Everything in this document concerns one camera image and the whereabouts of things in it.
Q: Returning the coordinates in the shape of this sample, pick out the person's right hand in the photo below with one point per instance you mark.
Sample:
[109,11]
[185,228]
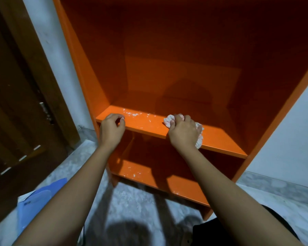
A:
[183,133]

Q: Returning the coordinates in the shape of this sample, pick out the person's left hand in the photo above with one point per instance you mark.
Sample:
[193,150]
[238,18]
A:
[110,131]

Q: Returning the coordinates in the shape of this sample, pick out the person's right fingers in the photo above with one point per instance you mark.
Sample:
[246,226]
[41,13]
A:
[181,119]

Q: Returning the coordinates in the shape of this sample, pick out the person's left thumb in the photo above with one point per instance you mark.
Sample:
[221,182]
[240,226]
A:
[122,123]

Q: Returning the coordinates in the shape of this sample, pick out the white patterned cleaning cloth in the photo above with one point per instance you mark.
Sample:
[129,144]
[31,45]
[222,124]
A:
[199,137]

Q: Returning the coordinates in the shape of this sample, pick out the orange shelf cabinet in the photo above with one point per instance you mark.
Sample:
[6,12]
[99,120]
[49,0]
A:
[184,74]

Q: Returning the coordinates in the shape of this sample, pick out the person's right forearm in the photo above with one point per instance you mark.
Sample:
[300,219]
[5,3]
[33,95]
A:
[236,202]

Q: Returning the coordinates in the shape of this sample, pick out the person's left forearm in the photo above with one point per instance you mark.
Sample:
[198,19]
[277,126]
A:
[66,199]

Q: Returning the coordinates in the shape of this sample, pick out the metal door latch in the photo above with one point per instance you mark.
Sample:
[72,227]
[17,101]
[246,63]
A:
[46,112]

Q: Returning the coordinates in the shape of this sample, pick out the dark brown wooden door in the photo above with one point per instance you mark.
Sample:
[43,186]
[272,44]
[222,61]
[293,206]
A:
[18,105]

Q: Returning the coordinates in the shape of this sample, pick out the blue plastic folder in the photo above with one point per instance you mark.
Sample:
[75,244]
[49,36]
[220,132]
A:
[36,202]

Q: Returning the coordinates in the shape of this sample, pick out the person's black trousers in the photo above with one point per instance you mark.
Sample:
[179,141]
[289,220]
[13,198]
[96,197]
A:
[215,233]

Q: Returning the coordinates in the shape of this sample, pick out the white paper sheet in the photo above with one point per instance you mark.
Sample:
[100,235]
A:
[25,196]

